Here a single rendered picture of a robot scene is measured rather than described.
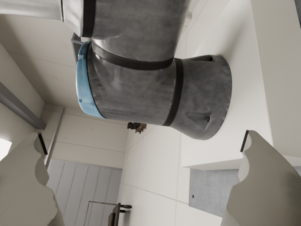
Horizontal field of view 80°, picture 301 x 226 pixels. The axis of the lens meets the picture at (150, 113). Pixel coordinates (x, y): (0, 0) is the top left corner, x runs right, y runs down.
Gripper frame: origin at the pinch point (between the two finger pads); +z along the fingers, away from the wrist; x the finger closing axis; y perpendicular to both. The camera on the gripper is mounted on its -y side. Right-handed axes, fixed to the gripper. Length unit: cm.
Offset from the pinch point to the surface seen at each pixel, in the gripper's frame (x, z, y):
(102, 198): -176, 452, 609
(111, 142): -156, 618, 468
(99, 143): -205, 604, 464
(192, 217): 40, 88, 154
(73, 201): -278, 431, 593
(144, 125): -9, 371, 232
